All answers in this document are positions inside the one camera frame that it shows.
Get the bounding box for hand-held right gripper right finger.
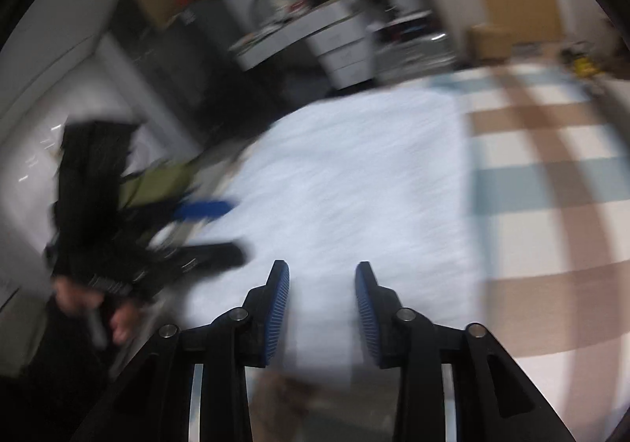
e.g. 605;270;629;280
353;261;576;442

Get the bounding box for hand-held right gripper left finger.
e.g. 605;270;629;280
74;259;291;442

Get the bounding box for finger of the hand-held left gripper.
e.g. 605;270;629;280
169;242;248;272
171;197;237;223

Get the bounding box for light grey hoodie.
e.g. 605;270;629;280
181;87;474;390

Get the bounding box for person's left hand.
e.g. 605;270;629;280
53;277;145;343

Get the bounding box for olive green cushion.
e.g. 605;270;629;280
117;161;198;207

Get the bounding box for white curtain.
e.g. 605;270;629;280
0;35;198;306

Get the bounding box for dark grey cabinet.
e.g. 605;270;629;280
109;0;277;139

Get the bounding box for person's dark pants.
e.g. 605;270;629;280
0;297;163;442

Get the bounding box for checked pastel blanket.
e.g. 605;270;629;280
427;62;630;376

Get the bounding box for white desk with drawers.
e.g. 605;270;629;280
228;0;376;89

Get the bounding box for large cardboard box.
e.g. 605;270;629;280
127;0;184;30

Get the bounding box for brown cardboard box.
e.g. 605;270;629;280
464;23;519;62

